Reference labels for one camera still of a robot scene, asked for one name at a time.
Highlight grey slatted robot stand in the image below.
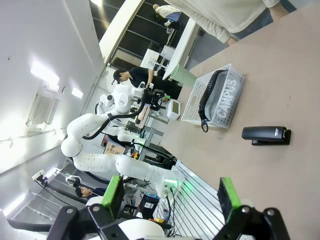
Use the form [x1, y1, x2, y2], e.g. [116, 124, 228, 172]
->
[152, 159, 226, 238]

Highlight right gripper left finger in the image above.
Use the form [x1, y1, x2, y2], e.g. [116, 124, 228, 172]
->
[47, 174, 125, 240]

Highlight bystander in light clothes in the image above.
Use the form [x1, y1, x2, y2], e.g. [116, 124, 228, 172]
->
[152, 3, 182, 27]

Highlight black strap with ring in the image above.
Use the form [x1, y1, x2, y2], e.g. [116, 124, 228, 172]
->
[198, 69, 237, 133]

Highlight small printed cardboard box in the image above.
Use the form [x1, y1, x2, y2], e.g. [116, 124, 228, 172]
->
[103, 139, 126, 157]

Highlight pale green cup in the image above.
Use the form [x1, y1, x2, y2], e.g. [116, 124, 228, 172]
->
[169, 63, 199, 88]

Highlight seated bystander with headset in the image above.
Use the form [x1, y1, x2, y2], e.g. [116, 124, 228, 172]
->
[74, 186, 106, 201]

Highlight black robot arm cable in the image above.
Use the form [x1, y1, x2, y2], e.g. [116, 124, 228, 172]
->
[88, 96, 151, 141]

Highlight bystander in black clothes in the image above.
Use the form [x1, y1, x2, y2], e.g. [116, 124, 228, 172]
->
[112, 66, 183, 101]

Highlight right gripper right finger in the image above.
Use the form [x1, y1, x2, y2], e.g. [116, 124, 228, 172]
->
[216, 176, 292, 240]

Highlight black stapler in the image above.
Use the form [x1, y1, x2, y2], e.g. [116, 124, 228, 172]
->
[241, 126, 292, 147]

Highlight white rectangular box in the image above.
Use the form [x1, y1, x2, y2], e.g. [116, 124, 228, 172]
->
[166, 99, 182, 121]

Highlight white desk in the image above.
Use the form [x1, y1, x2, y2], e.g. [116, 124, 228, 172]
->
[162, 18, 201, 81]

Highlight ceiling air conditioner unit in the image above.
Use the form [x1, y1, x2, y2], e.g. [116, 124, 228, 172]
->
[24, 84, 61, 131]

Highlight white perforated plastic basket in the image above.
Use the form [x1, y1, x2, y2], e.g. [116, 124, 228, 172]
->
[180, 63, 246, 130]

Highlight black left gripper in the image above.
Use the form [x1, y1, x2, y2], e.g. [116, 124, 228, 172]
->
[142, 84, 172, 112]

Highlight person in cream sweater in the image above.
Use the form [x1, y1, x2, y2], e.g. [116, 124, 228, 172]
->
[164, 0, 298, 47]

